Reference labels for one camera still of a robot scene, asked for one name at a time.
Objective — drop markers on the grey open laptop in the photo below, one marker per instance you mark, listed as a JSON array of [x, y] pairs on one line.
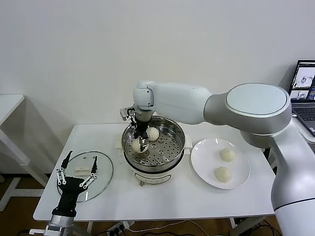
[[306, 73]]

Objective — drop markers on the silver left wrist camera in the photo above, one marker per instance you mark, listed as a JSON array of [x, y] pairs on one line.
[[37, 231]]

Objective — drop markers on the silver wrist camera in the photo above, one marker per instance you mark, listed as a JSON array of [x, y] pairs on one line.
[[124, 113], [37, 231]]

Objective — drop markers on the cream electric cooking pot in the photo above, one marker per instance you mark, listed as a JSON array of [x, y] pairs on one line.
[[152, 178]]

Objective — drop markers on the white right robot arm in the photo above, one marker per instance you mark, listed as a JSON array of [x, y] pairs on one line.
[[184, 100]]

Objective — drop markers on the white empty side table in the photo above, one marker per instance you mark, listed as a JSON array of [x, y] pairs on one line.
[[9, 103]]

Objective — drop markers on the white laptop side table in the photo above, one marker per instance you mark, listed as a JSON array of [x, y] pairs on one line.
[[310, 138]]

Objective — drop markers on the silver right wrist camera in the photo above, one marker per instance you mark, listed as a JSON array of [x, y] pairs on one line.
[[124, 113]]

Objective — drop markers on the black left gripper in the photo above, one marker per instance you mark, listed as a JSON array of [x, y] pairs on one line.
[[70, 194]]

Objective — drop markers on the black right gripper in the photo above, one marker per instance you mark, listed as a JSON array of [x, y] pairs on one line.
[[142, 126]]

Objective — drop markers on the white round plate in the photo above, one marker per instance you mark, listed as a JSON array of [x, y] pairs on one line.
[[204, 153]]

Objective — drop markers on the white table leg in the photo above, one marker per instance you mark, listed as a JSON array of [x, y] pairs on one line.
[[90, 228], [233, 227]]

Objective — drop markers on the white steamed baozi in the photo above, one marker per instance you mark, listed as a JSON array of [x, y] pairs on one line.
[[222, 174], [135, 147], [227, 155], [154, 134]]

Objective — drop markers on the white power strip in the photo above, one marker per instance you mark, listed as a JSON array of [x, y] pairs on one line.
[[120, 228]]

